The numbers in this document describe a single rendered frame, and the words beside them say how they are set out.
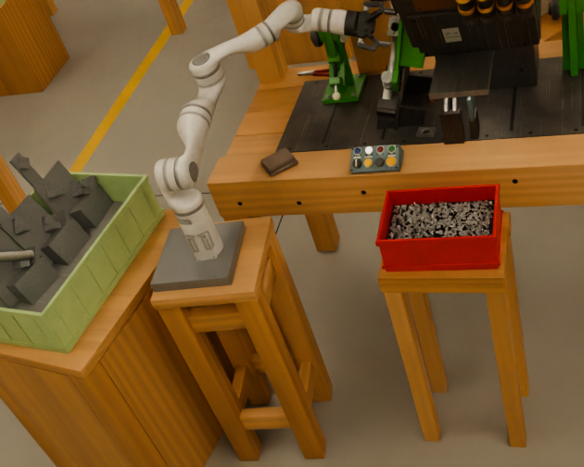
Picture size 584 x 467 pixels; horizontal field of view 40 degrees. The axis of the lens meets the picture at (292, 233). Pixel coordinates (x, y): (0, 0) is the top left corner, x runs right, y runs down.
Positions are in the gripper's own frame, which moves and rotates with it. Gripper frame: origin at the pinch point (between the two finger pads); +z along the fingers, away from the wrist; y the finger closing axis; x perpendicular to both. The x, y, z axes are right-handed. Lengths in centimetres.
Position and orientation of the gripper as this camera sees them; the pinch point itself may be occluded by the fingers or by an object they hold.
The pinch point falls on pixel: (392, 28)
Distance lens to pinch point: 253.6
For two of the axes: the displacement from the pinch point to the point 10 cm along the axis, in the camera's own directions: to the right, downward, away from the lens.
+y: 1.7, -9.9, -0.2
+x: 1.9, 0.1, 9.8
